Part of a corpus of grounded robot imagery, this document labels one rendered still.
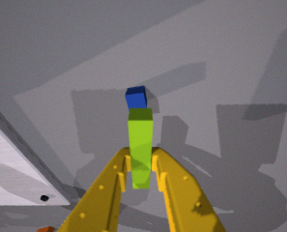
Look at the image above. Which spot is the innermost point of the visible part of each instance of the orange rod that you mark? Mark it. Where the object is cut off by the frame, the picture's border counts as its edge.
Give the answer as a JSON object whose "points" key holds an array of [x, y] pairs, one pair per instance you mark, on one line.
{"points": [[46, 229]]}

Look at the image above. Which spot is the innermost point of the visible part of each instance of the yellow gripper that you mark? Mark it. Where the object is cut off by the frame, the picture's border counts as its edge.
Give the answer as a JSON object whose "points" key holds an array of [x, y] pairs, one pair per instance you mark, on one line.
{"points": [[188, 208]]}

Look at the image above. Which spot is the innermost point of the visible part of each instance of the small blue cube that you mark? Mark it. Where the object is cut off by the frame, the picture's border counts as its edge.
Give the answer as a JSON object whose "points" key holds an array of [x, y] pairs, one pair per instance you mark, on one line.
{"points": [[136, 97]]}

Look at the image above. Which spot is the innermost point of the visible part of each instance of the lime green rod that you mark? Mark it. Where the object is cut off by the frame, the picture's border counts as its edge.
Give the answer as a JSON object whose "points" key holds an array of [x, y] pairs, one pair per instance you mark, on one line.
{"points": [[140, 144]]}

